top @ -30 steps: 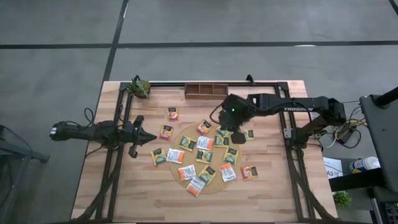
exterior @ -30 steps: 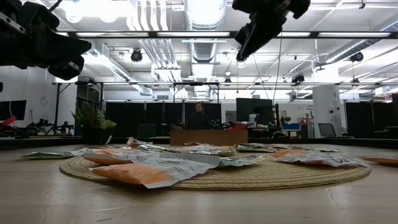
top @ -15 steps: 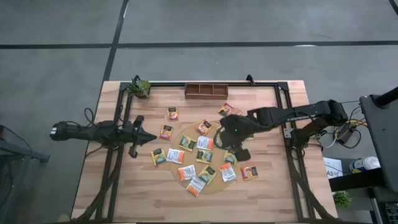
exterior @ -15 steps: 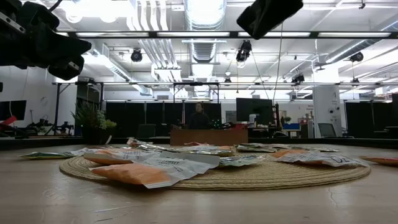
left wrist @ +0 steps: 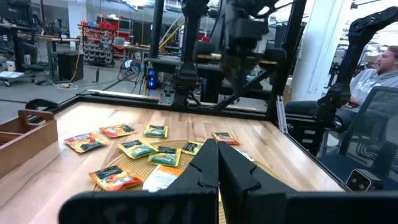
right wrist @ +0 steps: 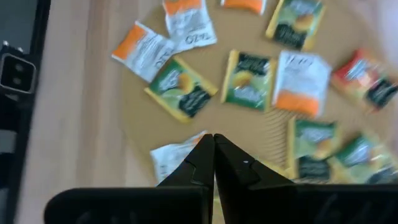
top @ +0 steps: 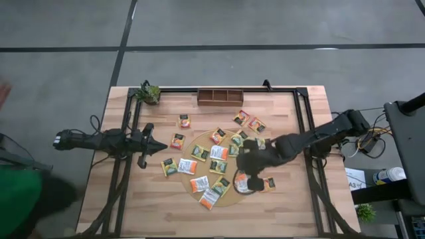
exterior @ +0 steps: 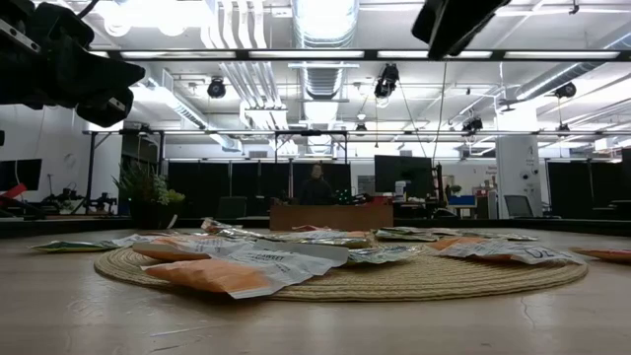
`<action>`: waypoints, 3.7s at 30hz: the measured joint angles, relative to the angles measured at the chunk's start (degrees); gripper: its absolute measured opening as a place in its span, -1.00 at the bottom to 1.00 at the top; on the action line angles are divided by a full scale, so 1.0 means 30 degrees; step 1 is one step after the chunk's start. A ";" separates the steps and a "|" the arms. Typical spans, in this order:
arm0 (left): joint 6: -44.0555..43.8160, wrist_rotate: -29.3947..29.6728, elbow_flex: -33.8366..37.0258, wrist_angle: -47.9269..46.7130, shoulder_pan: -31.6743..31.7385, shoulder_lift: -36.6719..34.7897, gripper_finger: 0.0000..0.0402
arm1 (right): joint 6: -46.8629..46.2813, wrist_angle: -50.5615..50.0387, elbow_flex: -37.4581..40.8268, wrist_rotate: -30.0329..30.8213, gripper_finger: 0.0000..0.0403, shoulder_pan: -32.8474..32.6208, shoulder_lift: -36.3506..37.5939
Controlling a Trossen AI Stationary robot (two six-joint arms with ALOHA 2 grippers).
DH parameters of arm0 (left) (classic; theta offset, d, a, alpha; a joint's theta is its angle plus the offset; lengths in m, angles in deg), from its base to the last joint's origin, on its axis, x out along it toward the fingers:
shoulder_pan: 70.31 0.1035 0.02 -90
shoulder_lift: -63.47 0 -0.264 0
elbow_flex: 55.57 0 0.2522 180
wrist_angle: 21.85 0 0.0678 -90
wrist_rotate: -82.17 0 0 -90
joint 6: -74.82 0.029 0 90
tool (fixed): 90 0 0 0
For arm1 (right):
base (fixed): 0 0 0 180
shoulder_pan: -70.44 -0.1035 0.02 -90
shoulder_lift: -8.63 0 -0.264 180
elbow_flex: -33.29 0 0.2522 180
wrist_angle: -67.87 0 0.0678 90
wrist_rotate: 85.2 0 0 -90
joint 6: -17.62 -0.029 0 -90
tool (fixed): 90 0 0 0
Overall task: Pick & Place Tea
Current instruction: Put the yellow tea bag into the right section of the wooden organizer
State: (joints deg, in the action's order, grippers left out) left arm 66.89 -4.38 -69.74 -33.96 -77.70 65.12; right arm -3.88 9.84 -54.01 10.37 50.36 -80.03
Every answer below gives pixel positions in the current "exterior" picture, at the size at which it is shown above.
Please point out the black partition panels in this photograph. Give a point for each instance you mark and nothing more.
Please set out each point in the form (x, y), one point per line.
(572, 190)
(202, 187)

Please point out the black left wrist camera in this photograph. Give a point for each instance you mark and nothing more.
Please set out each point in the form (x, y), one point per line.
(64, 22)

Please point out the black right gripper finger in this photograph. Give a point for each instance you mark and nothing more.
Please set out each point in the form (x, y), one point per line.
(458, 20)

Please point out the round woven straw placemat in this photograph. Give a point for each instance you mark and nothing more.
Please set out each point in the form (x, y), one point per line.
(394, 281)

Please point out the blue storage bin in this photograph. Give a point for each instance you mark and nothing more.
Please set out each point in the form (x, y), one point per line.
(461, 200)

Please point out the silver ventilation duct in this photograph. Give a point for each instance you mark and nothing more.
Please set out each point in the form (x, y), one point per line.
(323, 29)

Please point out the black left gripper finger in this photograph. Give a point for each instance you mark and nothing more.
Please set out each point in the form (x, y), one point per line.
(106, 74)

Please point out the orange black tea packet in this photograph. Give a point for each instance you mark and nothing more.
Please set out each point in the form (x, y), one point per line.
(404, 234)
(219, 227)
(609, 254)

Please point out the grey office chair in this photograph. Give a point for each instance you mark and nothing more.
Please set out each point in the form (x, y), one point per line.
(517, 206)

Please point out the small black background robot arm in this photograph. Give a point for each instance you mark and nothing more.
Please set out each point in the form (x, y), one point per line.
(103, 202)

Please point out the red object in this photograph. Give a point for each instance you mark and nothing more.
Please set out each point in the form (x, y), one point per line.
(12, 191)

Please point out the wooden three-compartment box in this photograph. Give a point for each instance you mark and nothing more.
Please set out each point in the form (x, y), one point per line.
(305, 218)

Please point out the white building column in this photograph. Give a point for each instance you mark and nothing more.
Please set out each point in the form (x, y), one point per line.
(517, 167)

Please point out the small dark computer monitor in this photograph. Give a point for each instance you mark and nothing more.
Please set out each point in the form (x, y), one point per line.
(22, 173)

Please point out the black ceiling-mounted camera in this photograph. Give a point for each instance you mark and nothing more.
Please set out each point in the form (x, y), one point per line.
(387, 81)
(472, 124)
(216, 88)
(566, 90)

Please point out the dark green office chair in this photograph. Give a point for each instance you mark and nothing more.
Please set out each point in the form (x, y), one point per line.
(231, 207)

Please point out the black background rig frame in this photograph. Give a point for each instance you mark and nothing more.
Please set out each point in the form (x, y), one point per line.
(222, 132)

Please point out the black beam with light strips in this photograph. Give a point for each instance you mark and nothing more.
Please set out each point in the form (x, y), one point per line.
(305, 54)

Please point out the large dark display screen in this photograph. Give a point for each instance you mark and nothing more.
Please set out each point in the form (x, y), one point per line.
(401, 172)

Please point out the pink orange tea packet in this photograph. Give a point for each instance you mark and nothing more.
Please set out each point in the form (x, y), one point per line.
(458, 232)

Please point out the spiky green plant dark pot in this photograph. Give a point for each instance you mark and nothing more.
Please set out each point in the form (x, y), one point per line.
(148, 190)

